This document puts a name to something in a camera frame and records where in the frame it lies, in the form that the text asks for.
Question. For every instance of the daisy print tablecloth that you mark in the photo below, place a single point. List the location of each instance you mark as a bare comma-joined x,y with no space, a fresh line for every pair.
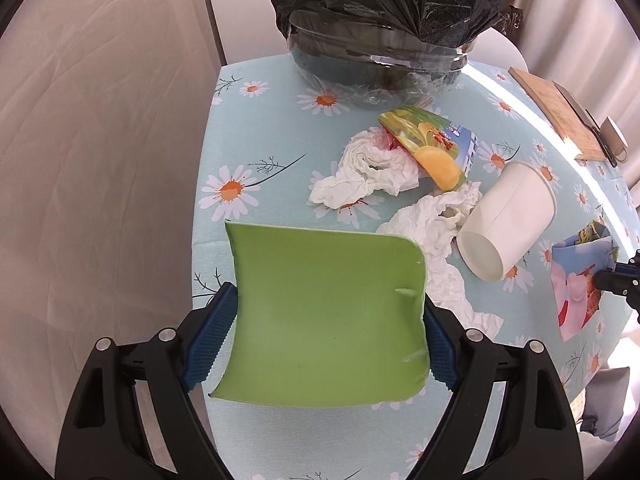
271,135

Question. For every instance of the yellow green snack wrapper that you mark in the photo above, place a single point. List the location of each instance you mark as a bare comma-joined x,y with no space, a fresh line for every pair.
444,150

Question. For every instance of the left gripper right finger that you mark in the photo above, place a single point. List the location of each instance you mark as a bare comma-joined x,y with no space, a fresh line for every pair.
535,437

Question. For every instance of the beige ceramic mug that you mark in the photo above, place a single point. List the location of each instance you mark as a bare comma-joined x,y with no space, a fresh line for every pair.
614,139

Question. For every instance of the white chair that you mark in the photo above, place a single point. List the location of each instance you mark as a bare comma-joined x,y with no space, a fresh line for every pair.
493,48

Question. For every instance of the pink blue snack wrapper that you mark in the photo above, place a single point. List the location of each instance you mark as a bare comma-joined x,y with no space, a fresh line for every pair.
575,262

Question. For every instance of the clear bin with black bag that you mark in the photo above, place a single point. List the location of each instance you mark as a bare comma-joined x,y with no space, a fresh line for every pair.
384,52

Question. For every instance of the green foam sheet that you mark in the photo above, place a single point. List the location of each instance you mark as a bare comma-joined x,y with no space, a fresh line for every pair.
326,319

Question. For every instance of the white tissue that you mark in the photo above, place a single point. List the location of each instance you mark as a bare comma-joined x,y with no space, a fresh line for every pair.
371,161
433,223

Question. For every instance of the cleaver knife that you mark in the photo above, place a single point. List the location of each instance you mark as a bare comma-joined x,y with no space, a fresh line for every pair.
588,121

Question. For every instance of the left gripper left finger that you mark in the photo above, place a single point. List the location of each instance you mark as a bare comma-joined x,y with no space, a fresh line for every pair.
103,435

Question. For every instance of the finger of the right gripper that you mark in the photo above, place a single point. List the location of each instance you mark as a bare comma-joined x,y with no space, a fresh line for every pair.
623,280

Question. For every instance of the bamboo cutting board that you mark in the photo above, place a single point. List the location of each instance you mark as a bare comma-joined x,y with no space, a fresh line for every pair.
561,116

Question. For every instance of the white paper cup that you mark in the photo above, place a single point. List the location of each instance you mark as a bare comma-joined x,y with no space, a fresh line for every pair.
506,222

